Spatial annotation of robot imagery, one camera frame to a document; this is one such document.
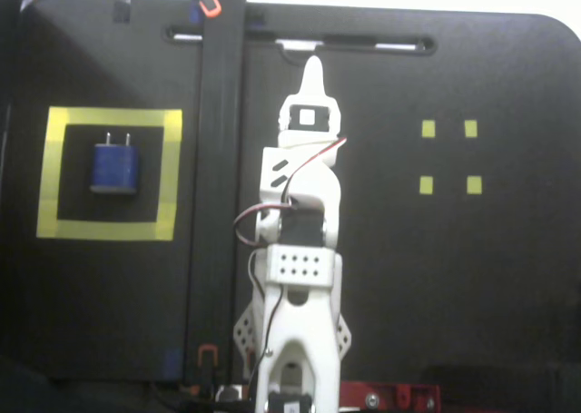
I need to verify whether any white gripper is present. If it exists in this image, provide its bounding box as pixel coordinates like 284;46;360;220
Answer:
277;55;349;152

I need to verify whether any blue white charger block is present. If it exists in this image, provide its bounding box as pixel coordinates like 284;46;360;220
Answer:
88;131;141;196

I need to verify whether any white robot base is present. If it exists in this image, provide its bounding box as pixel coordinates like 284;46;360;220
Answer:
232;301;354;383

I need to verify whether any long black flat bar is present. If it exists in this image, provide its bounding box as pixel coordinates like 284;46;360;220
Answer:
183;0;249;385

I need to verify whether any yellow tape square outline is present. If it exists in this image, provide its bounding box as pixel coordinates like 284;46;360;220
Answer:
35;107;183;241

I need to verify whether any gripper servo wire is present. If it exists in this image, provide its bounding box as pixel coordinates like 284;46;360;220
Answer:
285;136;349;208

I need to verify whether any wrist servo wire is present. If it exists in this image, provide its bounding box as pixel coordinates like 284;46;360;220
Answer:
232;202;299;251

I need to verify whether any upper arm servo wire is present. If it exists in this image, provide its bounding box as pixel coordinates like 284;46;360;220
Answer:
247;248;286;382

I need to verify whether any red triangular bracket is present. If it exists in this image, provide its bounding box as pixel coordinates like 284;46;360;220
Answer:
338;379;442;413

